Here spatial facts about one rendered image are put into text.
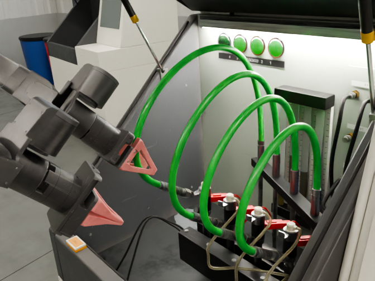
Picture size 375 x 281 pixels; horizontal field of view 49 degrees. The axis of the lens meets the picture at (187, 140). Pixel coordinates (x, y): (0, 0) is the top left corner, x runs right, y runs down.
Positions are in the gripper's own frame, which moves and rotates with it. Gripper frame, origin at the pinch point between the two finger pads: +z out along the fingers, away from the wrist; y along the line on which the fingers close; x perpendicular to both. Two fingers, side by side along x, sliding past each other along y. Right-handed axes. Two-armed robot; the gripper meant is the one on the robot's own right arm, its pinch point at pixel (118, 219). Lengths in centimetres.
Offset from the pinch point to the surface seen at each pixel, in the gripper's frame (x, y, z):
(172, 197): 7.2, 6.4, 11.2
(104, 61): 298, 31, 73
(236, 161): 43, 21, 47
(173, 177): 7.2, 9.8, 8.5
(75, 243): 34.1, -19.9, 14.5
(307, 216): -0.9, 18.8, 35.0
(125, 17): 302, 72, 66
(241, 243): -7.8, 8.2, 17.2
